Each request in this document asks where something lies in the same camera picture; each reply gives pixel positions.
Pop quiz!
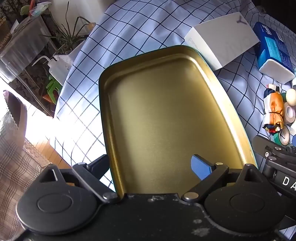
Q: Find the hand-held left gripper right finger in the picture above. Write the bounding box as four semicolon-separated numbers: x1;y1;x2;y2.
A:
181;154;264;203

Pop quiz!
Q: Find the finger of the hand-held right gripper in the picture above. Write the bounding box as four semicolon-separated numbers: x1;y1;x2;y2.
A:
252;135;296;163

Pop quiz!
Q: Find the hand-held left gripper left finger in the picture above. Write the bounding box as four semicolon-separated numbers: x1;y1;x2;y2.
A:
38;154;121;204

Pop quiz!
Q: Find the orange satin fabric pouch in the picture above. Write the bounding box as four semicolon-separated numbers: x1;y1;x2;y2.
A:
262;88;285;136

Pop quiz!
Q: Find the gold metal tin tray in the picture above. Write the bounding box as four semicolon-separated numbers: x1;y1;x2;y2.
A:
98;45;258;195

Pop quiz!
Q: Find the green tape roll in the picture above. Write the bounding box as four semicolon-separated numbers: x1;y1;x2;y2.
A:
273;125;291;146

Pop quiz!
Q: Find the white tape roll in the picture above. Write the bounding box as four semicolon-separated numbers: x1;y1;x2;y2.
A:
283;102;296;125

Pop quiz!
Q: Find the brown plaid lace cloth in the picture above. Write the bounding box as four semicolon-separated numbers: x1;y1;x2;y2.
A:
0;111;50;235

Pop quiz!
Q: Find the green plastic toy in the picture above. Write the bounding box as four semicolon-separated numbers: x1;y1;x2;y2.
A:
46;75;63;104

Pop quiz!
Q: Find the dark brown chair back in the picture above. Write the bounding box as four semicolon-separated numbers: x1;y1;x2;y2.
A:
2;90;28;135

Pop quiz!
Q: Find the blue tissue pack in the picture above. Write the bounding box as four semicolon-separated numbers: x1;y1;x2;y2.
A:
253;22;296;85

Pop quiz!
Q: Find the white squeeze bottle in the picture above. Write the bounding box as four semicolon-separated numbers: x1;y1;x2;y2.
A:
32;55;70;87

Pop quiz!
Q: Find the white planter pot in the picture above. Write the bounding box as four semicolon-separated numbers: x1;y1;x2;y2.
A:
53;40;86;70

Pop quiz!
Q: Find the white cardboard box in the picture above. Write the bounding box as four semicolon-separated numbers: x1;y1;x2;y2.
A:
184;11;260;71

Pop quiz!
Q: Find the spiky green potted plant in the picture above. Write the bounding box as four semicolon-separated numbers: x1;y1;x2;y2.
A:
40;2;94;56

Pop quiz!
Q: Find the white navy checked cloth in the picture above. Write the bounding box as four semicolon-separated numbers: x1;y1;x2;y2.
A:
50;0;296;241

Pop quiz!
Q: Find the clear plastic storage box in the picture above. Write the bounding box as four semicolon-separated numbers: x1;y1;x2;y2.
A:
0;15;58;84

